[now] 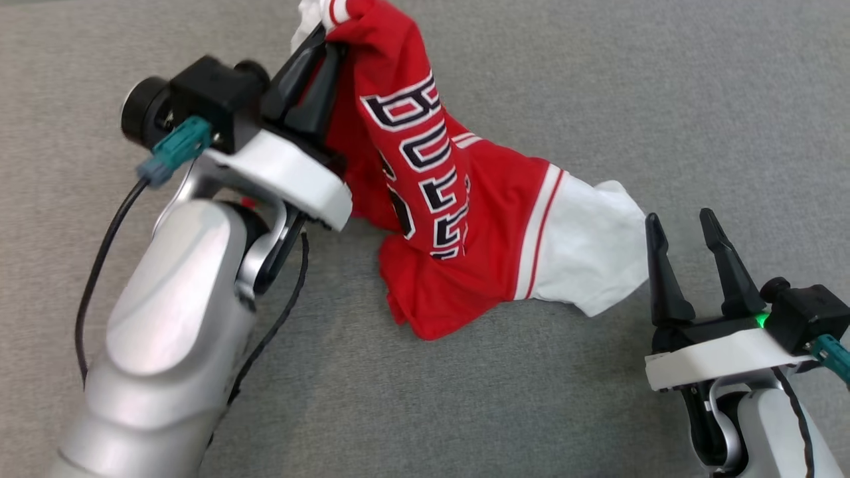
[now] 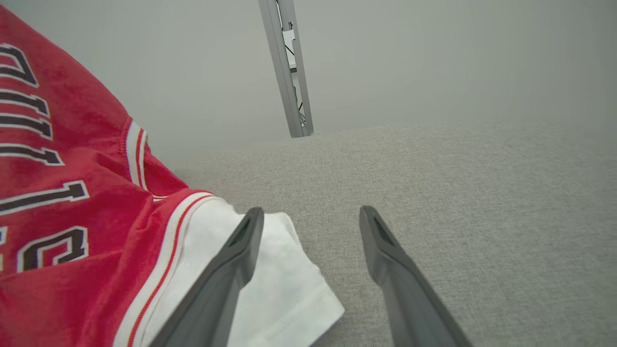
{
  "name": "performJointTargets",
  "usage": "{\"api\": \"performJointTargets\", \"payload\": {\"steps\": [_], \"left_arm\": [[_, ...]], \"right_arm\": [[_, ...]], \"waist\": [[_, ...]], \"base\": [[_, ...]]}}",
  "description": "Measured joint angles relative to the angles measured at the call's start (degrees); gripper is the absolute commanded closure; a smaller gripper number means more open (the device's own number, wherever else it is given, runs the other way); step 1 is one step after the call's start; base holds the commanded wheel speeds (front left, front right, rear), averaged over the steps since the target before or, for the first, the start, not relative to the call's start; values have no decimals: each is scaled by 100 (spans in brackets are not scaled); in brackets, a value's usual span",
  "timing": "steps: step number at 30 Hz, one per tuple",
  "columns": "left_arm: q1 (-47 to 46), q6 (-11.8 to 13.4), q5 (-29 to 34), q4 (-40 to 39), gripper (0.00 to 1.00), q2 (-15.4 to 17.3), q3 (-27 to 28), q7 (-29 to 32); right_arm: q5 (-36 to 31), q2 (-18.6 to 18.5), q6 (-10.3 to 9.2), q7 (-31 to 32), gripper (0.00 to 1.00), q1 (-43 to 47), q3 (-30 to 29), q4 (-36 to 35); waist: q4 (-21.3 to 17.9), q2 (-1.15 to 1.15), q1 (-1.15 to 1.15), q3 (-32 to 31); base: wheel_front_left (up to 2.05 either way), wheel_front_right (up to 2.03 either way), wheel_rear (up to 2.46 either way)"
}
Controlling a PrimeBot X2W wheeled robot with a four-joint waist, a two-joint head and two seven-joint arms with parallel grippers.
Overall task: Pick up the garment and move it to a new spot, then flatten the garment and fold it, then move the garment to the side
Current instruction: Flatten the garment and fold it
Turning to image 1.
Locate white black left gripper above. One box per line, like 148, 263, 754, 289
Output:
201, 25, 354, 233

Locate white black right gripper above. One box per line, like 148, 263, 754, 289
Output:
644, 208, 816, 394

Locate red white basketball jersey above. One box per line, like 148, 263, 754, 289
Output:
291, 0, 649, 341

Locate teal left camera connector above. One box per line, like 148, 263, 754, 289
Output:
137, 116, 214, 189

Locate teal camera connector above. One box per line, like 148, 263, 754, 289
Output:
137, 116, 214, 189
811, 334, 850, 387

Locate teal right camera connector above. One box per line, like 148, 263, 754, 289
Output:
811, 334, 850, 387

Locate braided black right arm cable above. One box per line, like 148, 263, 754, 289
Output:
770, 367, 817, 478

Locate braided black arm cable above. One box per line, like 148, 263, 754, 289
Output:
770, 367, 817, 478
205, 231, 310, 453

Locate braided black left arm cable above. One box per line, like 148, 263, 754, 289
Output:
205, 231, 310, 453

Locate smooth black left arm cable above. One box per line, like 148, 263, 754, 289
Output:
74, 178, 151, 387

